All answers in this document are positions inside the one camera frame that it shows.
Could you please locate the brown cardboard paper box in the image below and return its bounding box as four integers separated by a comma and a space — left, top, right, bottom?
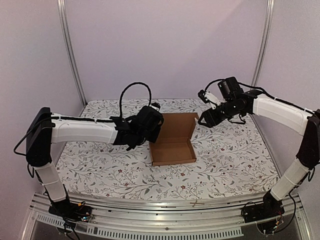
149, 112, 199, 166

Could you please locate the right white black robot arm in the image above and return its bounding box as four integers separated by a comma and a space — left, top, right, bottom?
197, 76, 320, 218

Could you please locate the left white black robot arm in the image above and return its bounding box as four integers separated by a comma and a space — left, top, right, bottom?
21, 106, 164, 217

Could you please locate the floral patterned table cloth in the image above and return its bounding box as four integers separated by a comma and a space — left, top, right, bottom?
53, 98, 280, 202

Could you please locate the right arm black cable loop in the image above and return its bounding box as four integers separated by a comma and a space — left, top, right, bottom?
203, 78, 247, 125

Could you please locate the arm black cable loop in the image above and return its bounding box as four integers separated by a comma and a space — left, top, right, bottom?
203, 78, 247, 125
119, 81, 153, 121

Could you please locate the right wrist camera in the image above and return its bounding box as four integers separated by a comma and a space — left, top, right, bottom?
197, 89, 221, 110

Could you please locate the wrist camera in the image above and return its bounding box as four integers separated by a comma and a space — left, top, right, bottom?
150, 102, 161, 112
197, 89, 221, 110

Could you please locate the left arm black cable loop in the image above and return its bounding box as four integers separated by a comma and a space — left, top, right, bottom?
119, 81, 153, 121

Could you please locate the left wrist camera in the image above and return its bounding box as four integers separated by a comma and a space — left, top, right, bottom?
150, 102, 161, 112

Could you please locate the left aluminium frame post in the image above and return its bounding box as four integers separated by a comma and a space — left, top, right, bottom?
56, 0, 88, 107

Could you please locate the aluminium frame post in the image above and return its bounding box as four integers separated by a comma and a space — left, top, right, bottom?
251, 0, 275, 87
56, 0, 88, 107

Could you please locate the right aluminium frame post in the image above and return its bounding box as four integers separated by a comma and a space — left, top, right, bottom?
251, 0, 275, 87

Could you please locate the aluminium front rail base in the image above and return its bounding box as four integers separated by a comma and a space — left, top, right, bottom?
20, 193, 314, 240

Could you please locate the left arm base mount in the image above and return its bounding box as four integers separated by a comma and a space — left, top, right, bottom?
48, 199, 93, 222

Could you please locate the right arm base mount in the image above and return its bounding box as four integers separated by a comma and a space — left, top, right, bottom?
240, 199, 285, 223

